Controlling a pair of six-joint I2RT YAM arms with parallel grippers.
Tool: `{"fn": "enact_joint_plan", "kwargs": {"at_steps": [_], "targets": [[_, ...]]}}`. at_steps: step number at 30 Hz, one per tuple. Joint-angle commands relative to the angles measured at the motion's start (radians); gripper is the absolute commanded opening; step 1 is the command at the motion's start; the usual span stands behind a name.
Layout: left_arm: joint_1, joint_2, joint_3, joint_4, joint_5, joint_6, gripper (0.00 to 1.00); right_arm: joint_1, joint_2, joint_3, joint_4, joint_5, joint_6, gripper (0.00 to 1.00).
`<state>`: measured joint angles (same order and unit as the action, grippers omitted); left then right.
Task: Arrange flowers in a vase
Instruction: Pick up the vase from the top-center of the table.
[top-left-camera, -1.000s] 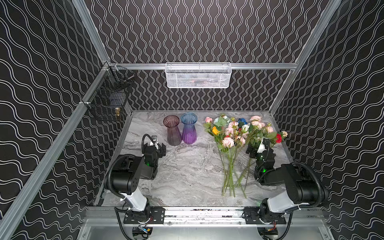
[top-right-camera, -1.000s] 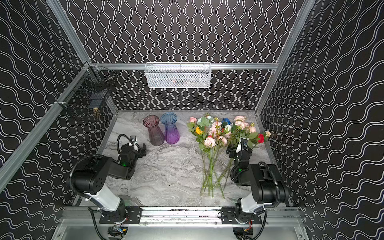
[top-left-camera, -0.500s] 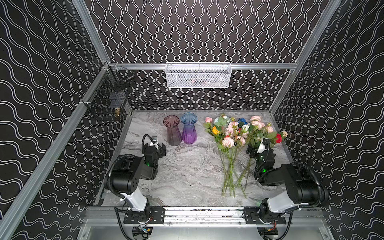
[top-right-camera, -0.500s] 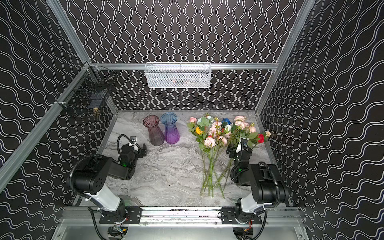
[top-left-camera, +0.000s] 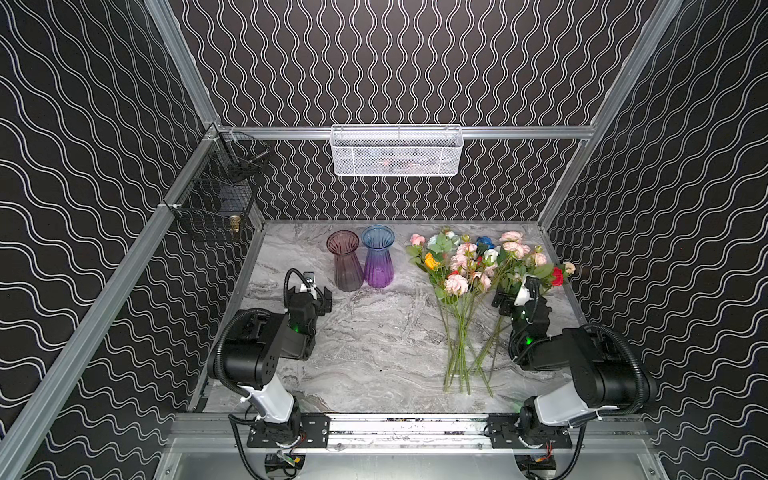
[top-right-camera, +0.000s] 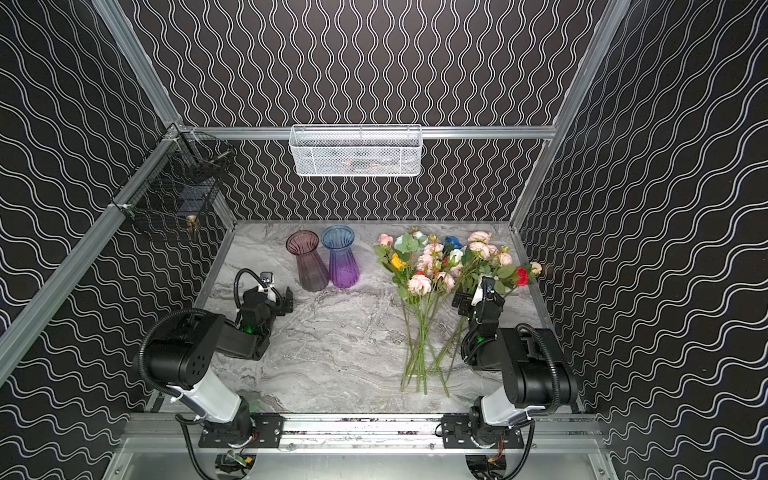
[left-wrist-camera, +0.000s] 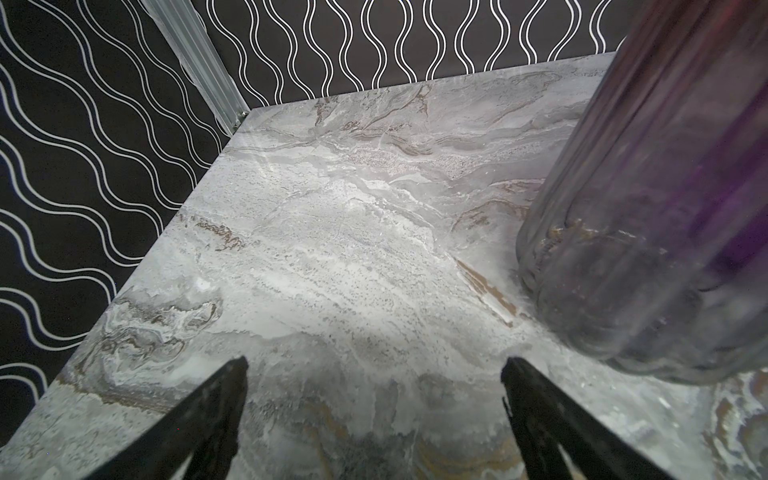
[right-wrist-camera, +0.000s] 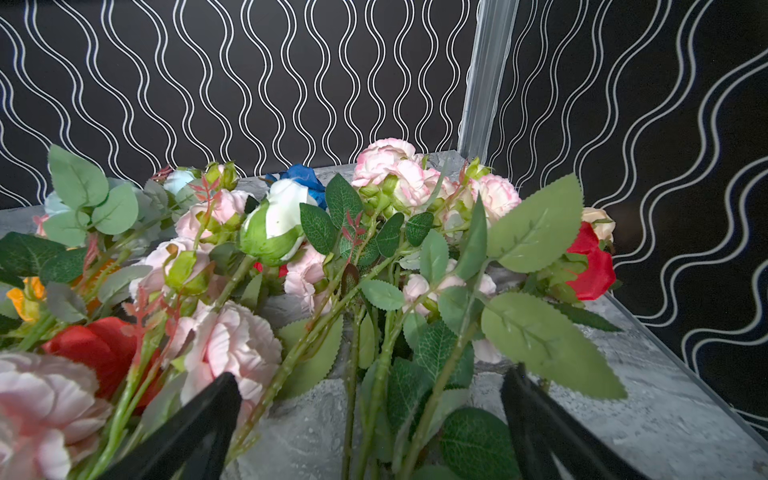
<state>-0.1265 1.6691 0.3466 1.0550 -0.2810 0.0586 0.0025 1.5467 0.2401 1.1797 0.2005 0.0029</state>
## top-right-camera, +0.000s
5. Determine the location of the blue purple glass vase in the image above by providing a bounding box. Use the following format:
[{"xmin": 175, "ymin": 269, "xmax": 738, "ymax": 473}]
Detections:
[{"xmin": 321, "ymin": 225, "xmax": 360, "ymax": 289}]

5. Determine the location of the yellow rose stem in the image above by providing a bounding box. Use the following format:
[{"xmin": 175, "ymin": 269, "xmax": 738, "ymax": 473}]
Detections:
[{"xmin": 383, "ymin": 247, "xmax": 418, "ymax": 390}]

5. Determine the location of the white flower stem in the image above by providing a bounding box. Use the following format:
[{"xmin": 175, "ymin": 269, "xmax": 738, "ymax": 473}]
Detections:
[{"xmin": 396, "ymin": 230, "xmax": 428, "ymax": 389}]

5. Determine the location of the pink rosebud stem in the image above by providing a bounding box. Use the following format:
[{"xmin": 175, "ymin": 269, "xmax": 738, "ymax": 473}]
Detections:
[{"xmin": 375, "ymin": 234, "xmax": 413, "ymax": 361}]

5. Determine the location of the pink peony spray stem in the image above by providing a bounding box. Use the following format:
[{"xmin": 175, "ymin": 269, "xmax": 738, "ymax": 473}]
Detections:
[{"xmin": 418, "ymin": 236, "xmax": 463, "ymax": 298}]

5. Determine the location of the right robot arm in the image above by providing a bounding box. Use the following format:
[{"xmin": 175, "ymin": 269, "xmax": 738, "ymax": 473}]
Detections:
[{"xmin": 449, "ymin": 285, "xmax": 577, "ymax": 448}]

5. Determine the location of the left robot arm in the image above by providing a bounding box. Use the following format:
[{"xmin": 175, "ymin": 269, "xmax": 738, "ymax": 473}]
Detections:
[{"xmin": 136, "ymin": 288, "xmax": 294, "ymax": 449}]

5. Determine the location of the dark pink glass vase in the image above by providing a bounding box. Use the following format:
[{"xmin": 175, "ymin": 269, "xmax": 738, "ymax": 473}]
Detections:
[{"xmin": 285, "ymin": 230, "xmax": 329, "ymax": 292}]

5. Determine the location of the red and pink flower stem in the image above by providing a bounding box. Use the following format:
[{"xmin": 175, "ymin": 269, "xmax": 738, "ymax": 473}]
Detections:
[{"xmin": 398, "ymin": 271, "xmax": 454, "ymax": 395}]

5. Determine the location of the pink spray with red bud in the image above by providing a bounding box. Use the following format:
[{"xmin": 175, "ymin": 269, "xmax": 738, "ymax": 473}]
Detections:
[{"xmin": 433, "ymin": 231, "xmax": 542, "ymax": 375}]

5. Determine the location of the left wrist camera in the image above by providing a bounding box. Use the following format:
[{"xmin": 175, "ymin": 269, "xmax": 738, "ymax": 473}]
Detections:
[{"xmin": 259, "ymin": 272, "xmax": 278, "ymax": 302}]

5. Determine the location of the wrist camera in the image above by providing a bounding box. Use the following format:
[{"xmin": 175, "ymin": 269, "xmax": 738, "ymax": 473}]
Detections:
[
  {"xmin": 259, "ymin": 272, "xmax": 278, "ymax": 302},
  {"xmin": 471, "ymin": 276, "xmax": 496, "ymax": 307}
]

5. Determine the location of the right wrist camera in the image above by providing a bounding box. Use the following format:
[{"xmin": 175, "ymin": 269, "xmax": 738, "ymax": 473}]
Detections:
[{"xmin": 471, "ymin": 276, "xmax": 496, "ymax": 307}]

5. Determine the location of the white mesh wall basket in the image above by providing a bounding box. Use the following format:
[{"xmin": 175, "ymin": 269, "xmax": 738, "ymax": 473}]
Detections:
[{"xmin": 289, "ymin": 124, "xmax": 424, "ymax": 177}]

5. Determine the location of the black wire wall basket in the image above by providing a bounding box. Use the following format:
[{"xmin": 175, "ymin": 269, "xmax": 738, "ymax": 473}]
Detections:
[{"xmin": 117, "ymin": 131, "xmax": 236, "ymax": 244}]

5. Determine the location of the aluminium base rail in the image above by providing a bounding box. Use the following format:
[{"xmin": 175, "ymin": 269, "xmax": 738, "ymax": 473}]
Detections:
[{"xmin": 120, "ymin": 413, "xmax": 602, "ymax": 454}]

